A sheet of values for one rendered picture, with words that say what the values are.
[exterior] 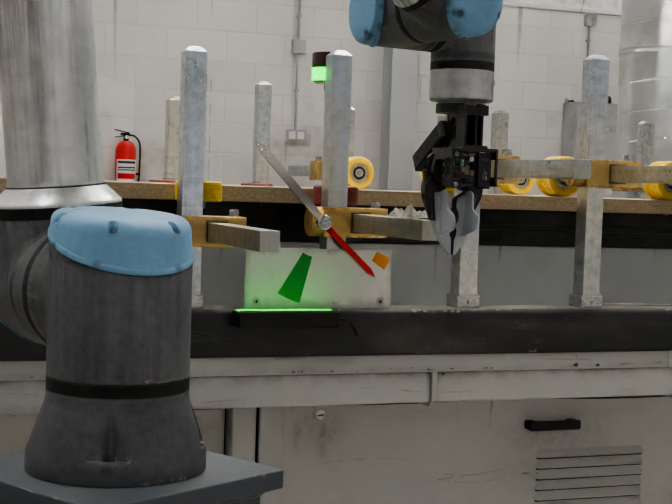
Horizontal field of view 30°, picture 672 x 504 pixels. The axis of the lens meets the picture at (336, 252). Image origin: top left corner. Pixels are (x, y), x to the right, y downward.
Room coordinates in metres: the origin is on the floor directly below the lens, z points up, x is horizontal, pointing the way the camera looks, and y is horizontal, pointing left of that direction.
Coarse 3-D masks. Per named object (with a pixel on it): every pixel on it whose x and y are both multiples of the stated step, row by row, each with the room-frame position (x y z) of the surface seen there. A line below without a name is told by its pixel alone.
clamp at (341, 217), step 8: (320, 208) 2.11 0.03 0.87; (328, 208) 2.10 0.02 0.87; (336, 208) 2.10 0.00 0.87; (344, 208) 2.11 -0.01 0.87; (352, 208) 2.11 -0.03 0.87; (360, 208) 2.12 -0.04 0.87; (368, 208) 2.12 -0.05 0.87; (376, 208) 2.14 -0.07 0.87; (304, 216) 2.13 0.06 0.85; (312, 216) 2.09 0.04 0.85; (336, 216) 2.10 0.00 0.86; (344, 216) 2.11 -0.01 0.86; (352, 216) 2.11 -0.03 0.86; (304, 224) 2.13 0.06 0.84; (312, 224) 2.09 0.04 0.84; (336, 224) 2.10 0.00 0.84; (344, 224) 2.11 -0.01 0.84; (352, 224) 2.11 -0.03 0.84; (312, 232) 2.10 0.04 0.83; (320, 232) 2.10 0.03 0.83; (344, 232) 2.11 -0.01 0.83; (352, 232) 2.11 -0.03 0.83
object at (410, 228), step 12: (360, 216) 2.08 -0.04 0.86; (372, 216) 2.03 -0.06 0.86; (384, 216) 2.00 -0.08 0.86; (360, 228) 2.08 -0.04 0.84; (372, 228) 2.03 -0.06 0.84; (384, 228) 1.98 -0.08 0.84; (396, 228) 1.94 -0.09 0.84; (408, 228) 1.89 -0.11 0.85; (420, 228) 1.85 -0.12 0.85; (432, 228) 1.85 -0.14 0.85; (432, 240) 1.85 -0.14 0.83
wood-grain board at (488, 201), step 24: (0, 192) 2.07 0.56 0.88; (120, 192) 2.14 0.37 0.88; (144, 192) 2.16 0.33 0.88; (168, 192) 2.17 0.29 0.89; (240, 192) 2.22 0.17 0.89; (264, 192) 2.23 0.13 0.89; (288, 192) 2.25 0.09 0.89; (312, 192) 2.26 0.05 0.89; (360, 192) 2.30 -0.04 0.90; (384, 192) 2.31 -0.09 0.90; (408, 192) 2.33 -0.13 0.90
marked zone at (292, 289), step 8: (304, 256) 2.08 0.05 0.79; (296, 264) 2.08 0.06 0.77; (304, 264) 2.08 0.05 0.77; (296, 272) 2.08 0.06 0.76; (304, 272) 2.08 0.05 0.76; (288, 280) 2.07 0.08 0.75; (296, 280) 2.08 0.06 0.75; (304, 280) 2.08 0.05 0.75; (288, 288) 2.07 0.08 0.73; (296, 288) 2.08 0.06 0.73; (288, 296) 2.07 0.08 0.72; (296, 296) 2.08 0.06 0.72
